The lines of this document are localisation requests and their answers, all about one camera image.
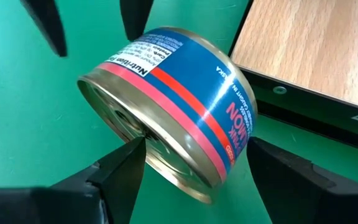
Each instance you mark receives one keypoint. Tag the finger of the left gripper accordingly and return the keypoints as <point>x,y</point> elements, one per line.
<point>135,18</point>
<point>50,26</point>

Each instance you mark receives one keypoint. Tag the blue tuna can gold lid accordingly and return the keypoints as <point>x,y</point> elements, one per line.
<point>179,102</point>

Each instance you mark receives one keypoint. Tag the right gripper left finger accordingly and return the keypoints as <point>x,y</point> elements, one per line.
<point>117,183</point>

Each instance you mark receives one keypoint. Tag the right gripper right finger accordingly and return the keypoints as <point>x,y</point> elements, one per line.
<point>291,186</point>

